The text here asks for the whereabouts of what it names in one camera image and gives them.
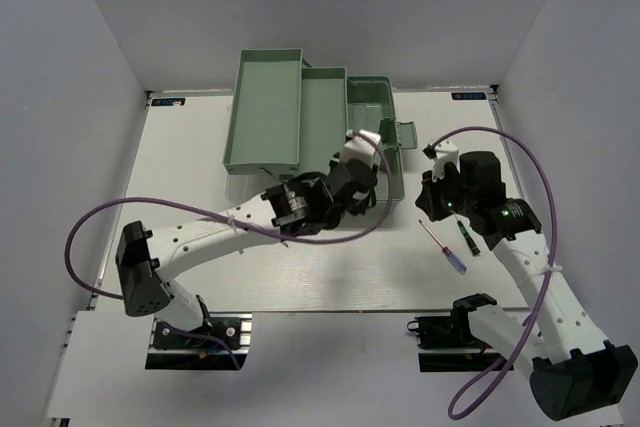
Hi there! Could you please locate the right blue table label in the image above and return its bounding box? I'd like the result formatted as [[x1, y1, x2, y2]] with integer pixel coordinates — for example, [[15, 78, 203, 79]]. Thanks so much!
[[451, 92, 487, 101]]

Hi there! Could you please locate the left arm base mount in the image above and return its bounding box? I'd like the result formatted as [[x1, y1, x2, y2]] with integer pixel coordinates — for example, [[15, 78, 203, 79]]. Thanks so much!
[[145, 313, 253, 372]]

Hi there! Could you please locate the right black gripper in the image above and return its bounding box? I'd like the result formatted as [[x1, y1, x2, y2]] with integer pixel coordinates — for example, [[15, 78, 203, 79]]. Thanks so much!
[[416, 164, 476, 222]]

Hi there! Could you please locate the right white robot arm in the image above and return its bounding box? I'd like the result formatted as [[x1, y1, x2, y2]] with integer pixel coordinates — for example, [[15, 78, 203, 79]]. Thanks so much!
[[415, 141, 638, 421]]

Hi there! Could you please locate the green toolbox with clear lid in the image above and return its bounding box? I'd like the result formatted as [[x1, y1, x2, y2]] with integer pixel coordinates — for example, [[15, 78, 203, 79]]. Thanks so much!
[[222, 49, 417, 203]]

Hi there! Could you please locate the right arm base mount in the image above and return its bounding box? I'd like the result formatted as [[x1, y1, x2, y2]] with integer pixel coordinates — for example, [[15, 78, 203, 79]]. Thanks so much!
[[406, 315, 500, 373]]

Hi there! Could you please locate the left blue table label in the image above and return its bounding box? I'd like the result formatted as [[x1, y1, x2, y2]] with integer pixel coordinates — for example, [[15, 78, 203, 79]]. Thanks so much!
[[151, 97, 186, 107]]

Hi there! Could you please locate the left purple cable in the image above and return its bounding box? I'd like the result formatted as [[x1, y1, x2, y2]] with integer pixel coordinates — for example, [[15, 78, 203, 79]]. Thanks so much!
[[65, 132, 396, 368]]

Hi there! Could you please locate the blue handled precision screwdriver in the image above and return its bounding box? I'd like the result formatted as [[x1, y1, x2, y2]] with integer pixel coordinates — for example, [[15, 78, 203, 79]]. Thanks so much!
[[418, 220, 467, 275]]

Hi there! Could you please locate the black green precision screwdriver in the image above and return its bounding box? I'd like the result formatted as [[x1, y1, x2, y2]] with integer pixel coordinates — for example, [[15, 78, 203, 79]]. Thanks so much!
[[456, 219, 481, 257]]

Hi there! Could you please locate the blue table label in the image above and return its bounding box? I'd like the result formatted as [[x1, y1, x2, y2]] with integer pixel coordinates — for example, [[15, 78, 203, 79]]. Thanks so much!
[[451, 92, 487, 101], [151, 97, 186, 107]]

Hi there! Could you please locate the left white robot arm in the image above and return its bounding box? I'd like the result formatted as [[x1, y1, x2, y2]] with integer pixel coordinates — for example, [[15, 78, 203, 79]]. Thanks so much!
[[115, 130, 381, 346]]

